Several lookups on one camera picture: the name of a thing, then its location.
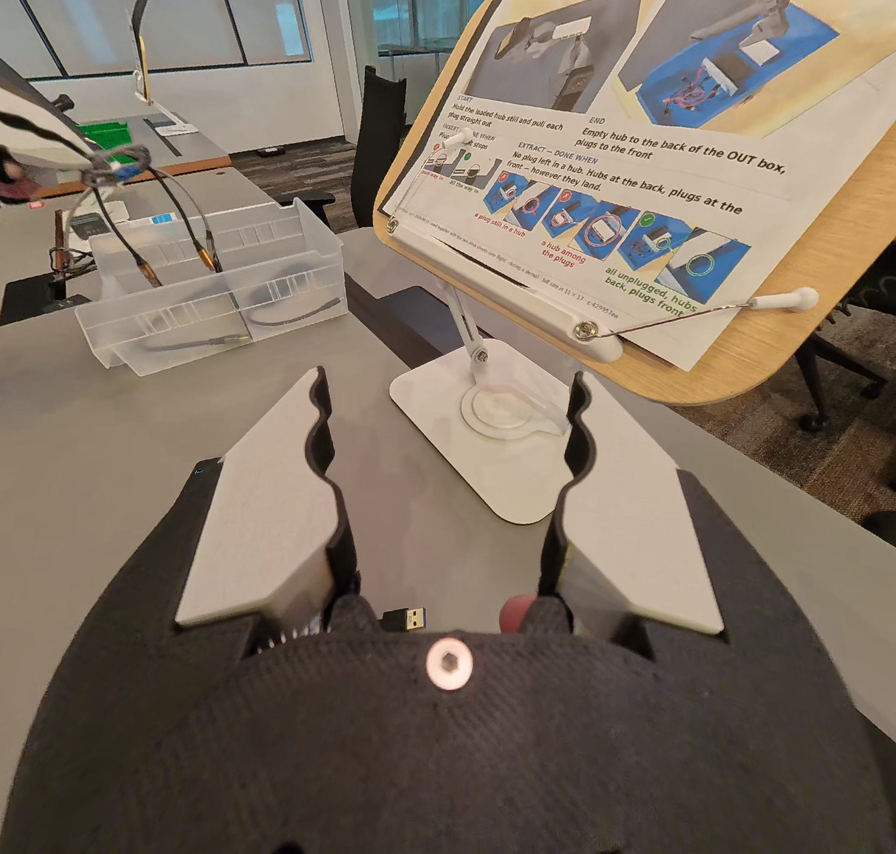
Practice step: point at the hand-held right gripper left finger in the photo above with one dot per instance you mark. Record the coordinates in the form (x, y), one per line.
(266, 532)

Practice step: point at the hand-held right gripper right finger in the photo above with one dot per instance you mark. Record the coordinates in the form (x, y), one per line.
(630, 539)

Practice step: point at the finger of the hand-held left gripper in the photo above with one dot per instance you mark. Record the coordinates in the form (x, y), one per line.
(35, 108)
(35, 150)

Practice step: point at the clear plastic bin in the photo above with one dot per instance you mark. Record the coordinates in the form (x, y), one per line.
(308, 237)

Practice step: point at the person's right hand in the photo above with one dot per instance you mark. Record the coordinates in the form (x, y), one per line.
(516, 612)

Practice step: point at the green plastic bin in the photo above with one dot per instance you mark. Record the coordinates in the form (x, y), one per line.
(105, 136)

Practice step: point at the black charger block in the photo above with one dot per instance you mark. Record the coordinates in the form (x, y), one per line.
(89, 227)

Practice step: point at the brown rod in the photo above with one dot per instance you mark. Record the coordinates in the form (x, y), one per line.
(60, 244)

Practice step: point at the white leaflet with blue panel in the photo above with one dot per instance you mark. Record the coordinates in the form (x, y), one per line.
(161, 219)

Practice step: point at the wooden desk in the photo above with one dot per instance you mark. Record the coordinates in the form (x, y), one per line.
(196, 153)

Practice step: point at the white stand base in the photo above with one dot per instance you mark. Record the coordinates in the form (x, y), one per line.
(434, 413)

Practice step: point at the instruction sheet on stand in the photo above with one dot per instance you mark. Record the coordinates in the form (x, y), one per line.
(805, 308)

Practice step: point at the black office chair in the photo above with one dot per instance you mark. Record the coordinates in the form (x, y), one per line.
(381, 132)
(868, 294)

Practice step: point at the printed instruction sheet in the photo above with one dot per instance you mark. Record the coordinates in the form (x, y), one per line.
(700, 160)

